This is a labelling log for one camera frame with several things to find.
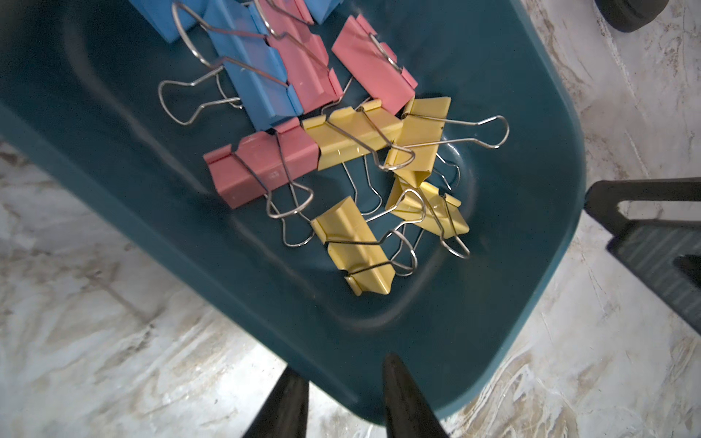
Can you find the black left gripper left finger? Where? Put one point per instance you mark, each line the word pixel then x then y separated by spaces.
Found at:
pixel 285 412

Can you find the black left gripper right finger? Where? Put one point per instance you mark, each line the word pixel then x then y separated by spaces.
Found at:
pixel 407 412

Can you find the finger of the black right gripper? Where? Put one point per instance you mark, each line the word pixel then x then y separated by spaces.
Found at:
pixel 662 254

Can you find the pink binder clip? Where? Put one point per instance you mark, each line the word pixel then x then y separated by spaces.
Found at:
pixel 303 53
pixel 373 64
pixel 263 162

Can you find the teal plastic storage box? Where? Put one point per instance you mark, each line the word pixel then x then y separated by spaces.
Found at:
pixel 79 97

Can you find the yellow binder clip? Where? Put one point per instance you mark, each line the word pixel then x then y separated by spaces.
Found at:
pixel 434 211
pixel 357 252
pixel 424 122
pixel 350 133

